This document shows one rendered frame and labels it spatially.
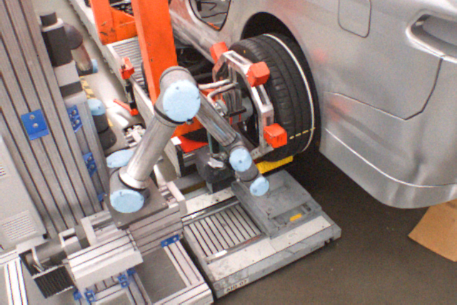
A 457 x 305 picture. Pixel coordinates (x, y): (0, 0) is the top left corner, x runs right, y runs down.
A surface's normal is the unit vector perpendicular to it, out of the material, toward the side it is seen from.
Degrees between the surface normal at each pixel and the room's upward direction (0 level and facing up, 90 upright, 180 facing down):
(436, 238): 1
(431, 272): 0
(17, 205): 90
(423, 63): 91
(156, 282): 0
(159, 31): 90
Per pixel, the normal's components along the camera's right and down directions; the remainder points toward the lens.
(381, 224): -0.08, -0.82
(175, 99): 0.33, 0.43
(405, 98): -0.85, 0.36
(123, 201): 0.18, 0.63
